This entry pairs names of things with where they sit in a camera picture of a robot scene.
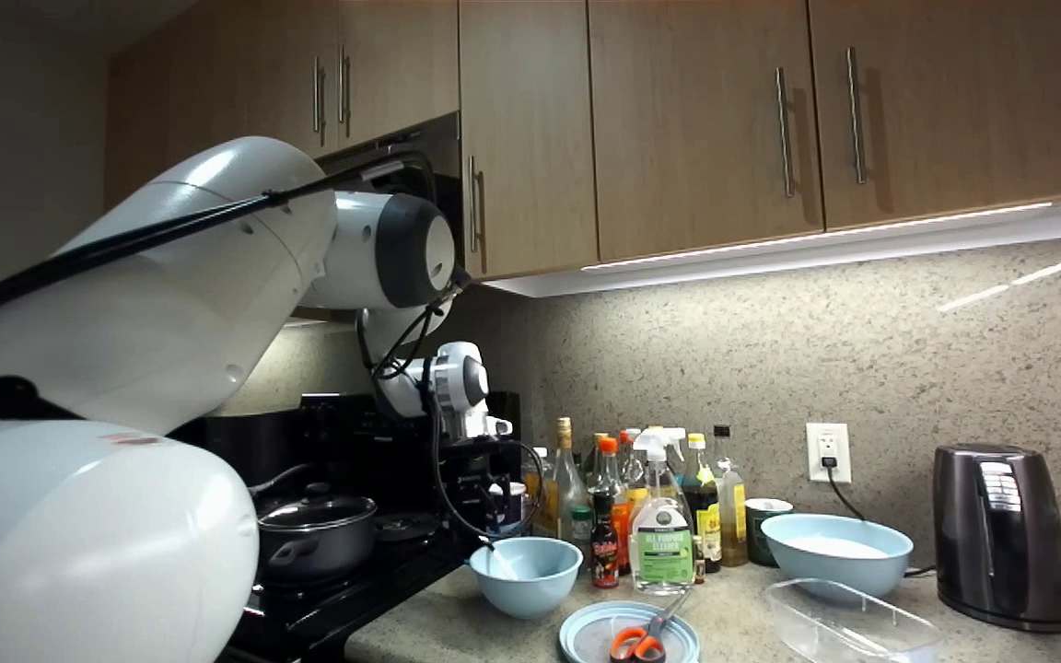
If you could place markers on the black electric kettle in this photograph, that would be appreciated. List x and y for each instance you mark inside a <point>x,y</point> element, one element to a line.
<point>997,537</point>

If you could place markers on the yellow label oil bottle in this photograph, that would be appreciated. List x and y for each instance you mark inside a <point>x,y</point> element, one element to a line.
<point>731,499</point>

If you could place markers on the black pot with lid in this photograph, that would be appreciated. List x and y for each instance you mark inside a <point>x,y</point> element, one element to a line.
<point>316,537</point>

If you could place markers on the white wall outlet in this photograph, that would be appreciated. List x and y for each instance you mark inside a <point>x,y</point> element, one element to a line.
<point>828,456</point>

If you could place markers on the black stove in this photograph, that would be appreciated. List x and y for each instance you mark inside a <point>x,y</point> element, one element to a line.
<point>349,443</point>

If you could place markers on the light blue plate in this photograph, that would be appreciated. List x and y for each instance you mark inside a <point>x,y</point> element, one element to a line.
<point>583,635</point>

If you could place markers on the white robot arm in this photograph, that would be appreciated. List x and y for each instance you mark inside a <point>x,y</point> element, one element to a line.
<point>125,544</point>

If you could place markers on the orange handled scissors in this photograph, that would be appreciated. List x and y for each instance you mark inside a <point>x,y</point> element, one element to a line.
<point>643,641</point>

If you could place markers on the green label spray bottle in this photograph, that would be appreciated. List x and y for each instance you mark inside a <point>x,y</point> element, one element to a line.
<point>660,541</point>

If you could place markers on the wooden upper cabinets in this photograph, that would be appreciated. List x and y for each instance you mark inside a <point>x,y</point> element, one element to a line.
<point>615,132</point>

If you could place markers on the large light blue bowl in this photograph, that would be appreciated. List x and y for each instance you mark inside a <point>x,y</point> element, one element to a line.
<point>860,553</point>

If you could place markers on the red hot sauce bottle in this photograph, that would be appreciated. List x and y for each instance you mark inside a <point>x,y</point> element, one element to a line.
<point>604,544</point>

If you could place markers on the clear glass baking dish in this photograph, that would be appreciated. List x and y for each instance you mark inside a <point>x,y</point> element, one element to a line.
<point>839,624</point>

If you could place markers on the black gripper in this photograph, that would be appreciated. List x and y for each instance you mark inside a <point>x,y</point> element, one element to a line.
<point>497,488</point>

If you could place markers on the dark soy sauce bottle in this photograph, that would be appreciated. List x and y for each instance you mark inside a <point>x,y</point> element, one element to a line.
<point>702,490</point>

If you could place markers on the light blue small bowl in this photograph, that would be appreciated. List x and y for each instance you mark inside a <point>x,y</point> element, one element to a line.
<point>525,576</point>

